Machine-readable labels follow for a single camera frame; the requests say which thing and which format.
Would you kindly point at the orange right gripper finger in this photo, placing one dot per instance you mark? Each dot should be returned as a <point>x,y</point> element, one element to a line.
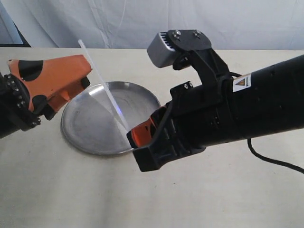
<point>142,134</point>

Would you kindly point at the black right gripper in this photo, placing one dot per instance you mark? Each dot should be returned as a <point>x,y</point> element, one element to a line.
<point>264,102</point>

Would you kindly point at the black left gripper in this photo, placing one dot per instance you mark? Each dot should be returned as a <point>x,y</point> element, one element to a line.
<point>51,82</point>

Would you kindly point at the clear plastic stick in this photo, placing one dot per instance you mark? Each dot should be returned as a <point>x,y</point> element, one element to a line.
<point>118,113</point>

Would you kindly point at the round steel plate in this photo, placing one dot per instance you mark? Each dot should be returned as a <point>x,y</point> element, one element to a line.
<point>90,123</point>

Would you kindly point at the white backdrop curtain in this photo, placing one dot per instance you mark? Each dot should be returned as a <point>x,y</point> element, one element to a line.
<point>230,24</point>

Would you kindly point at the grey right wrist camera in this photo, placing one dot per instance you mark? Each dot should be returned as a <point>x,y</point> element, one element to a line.
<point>161,52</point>

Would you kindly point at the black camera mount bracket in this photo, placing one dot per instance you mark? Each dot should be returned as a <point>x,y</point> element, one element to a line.
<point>194,49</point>

